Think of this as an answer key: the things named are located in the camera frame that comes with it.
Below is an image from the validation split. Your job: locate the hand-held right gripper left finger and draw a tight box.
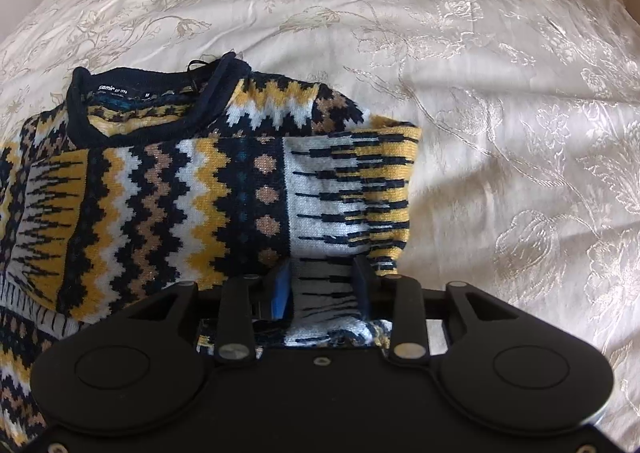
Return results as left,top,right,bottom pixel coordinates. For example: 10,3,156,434
119,260,293,367

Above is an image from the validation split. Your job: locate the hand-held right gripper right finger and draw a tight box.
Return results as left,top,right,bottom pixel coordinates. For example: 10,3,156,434
352,254,522,367

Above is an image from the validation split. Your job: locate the navy yellow zigzag knit sweater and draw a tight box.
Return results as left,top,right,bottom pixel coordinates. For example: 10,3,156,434
0,51,424,450

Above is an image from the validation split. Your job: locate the white floral embroidered bedspread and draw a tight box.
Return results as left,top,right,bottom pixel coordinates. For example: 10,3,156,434
0,0,640,451

